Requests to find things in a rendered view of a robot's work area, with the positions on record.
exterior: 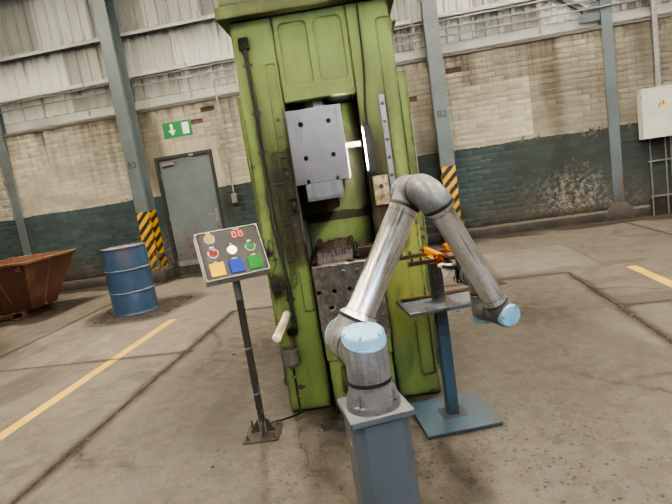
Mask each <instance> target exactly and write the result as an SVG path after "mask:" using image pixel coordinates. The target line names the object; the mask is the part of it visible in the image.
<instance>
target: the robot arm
mask: <svg viewBox="0 0 672 504"><path fill-rule="evenodd" d="M390 192H391V200H390V202H389V207H388V209H387V212H386V214H385V217H384V219H383V221H382V224H381V226H380V229H379V231H378V233H377V236H376V238H375V241H374V243H373V246H372V248H371V250H370V253H369V255H368V258H367V260H366V263H365V265H364V267H363V270H362V272H361V275H360V277H359V279H358V282H357V284H356V287H355V289H354V292H353V294H352V296H351V299H350V301H349V304H348V306H347V307H345V308H342V309H340V312H339V314H338V316H337V318H335V319H333V320H332V321H331V322H330V323H329V325H328V326H327V328H326V331H325V341H326V344H327V346H328V348H329V350H330V351H331V353H332V354H333V355H335V356H336V357H337V358H338V359H339V360H340V361H341V362H343V363H344V364H345V365H346V370H347V376H348V382H349V388H348V393H347V398H346V407H347V410H348V412H350V413H351V414H353V415H356V416H361V417H374V416H380V415H384V414H387V413H389V412H392V411H393V410H395V409H396V408H398V407H399V405H400V403H401V398H400V393H399V391H398V390H397V388H396V386H395V384H394V382H393V381H392V376H391V369H390V362H389V355H388V348H387V338H386V335H385V331H384V328H383V327H382V326H381V325H379V324H377V323H376V320H375V316H376V313H377V311H378V308H379V306H380V303H381V301H382V299H383V296H384V294H385V291H386V289H387V286H388V284H389V282H390V279H391V277H392V274H393V272H394V269H395V267H396V265H397V262H398V260H399V257H400V255H401V252H402V250H403V247H404V245H405V243H406V240H407V238H408V235H409V233H410V230H411V228H412V226H413V223H414V221H415V218H416V216H417V215H418V213H419V210H421V211H422V212H423V214H424V215H425V217H427V218H431V219H432V220H433V222H434V223H435V225H436V227H437V228H438V230H439V232H440V233H441V235H442V236H443V238H444V240H445V241H446V243H447V245H448V246H449V248H450V250H451V251H452V253H453V255H454V258H455V261H456V263H454V264H453V265H452V264H445V263H444V264H443V263H440V264H438V265H437V267H440V268H441V270H442V273H443V276H444V277H447V275H448V273H451V272H452V271H453V270H455V277H454V276H453V279H454V282H456V283H463V284H464V285H469V293H470V302H471V310H472V311H471V314H472V318H473V320H474V321H476V322H478V323H491V322H493V323H496V324H498V325H500V326H502V327H512V326H514V325H515V324H516V323H517V322H518V320H519V318H520V310H519V308H518V307H517V306H516V305H515V304H511V303H510V301H509V299H508V298H507V296H506V294H504V292H503V290H502V289H501V287H500V285H499V284H498V282H497V280H496V279H495V277H494V275H493V274H492V272H491V270H490V268H489V267H488V265H487V263H486V262H485V260H484V258H483V257H482V255H481V253H480V252H479V250H478V248H477V247H476V245H475V243H474V241H473V240H472V238H471V236H470V235H469V233H468V231H467V230H466V228H465V226H464V225H463V223H462V221H461V219H460V218H459V216H458V214H457V213H456V211H455V209H454V208H453V203H454V199H453V197H452V196H451V194H450V193H449V191H448V190H447V189H446V188H445V187H444V186H443V185H442V184H441V183H440V182H439V181H437V180H436V179H435V178H433V177H431V176H429V175H427V174H415V175H404V176H402V177H399V178H398V179H396V180H395V181H394V183H393V184H392V187H391V191H390ZM455 278H456V281H455ZM458 280H460V282H458Z"/></svg>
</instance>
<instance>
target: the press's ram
mask: <svg viewBox="0 0 672 504"><path fill-rule="evenodd" d="M285 117H286V124H287V130H288V136H289V142H290V148H291V154H292V161H293V167H294V173H295V179H296V185H297V186H301V185H308V184H314V183H321V182H327V181H334V180H337V179H338V177H337V176H339V178H340V179H347V178H351V176H350V169H349V162H348V155H347V148H352V147H358V146H361V143H360V141H354V142H348V143H346V142H345V135H344V128H343V121H342V114H341V107H340V103H338V104H331V105H325V106H319V107H312V108H306V109H300V110H294V111H287V112H285Z"/></svg>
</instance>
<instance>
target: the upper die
mask: <svg viewBox="0 0 672 504"><path fill-rule="evenodd" d="M306 190H307V197H308V202H312V201H318V200H325V199H332V198H338V197H344V194H345V192H344V185H343V179H337V180H334V181H327V182H321V183H314V184H308V185H306Z"/></svg>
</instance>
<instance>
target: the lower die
mask: <svg viewBox="0 0 672 504"><path fill-rule="evenodd" d="M335 244H336V238H335V240H328V241H327V242H325V243H323V244H322V247H321V249H320V248H319V249H318V251H317V259H318V265H321V264H328V263H334V262H341V261H346V259H349V258H354V257H353V246H352V242H349V244H348V245H347V237H346V238H344V237H342V242H341V249H337V250H336V249H335ZM332 260H334V262H332Z"/></svg>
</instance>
